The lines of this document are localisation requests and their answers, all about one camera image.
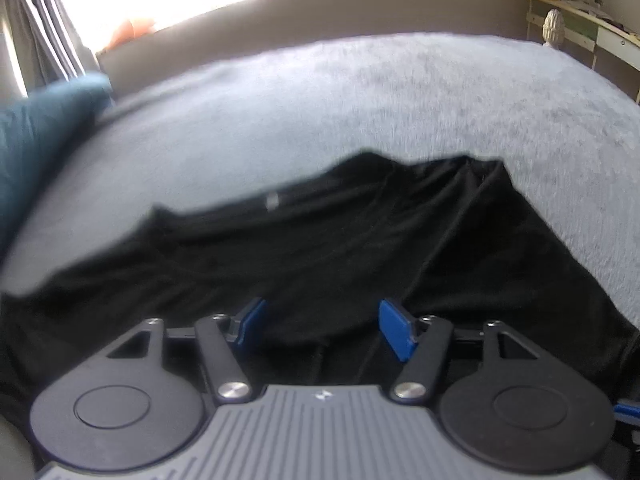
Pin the orange cloth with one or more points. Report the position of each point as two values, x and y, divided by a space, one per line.
132 30

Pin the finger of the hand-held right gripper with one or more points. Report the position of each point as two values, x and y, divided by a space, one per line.
629 411

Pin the grey curtain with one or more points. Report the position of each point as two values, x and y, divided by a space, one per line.
45 35

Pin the blue duvet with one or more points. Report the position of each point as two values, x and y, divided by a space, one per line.
35 150

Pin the white desk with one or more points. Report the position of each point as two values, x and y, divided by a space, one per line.
615 40

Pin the black t-shirt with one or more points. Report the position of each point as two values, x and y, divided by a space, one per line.
325 260

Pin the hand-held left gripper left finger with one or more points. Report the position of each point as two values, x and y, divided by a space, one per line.
250 322

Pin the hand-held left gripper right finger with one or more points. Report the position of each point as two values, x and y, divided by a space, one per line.
395 330

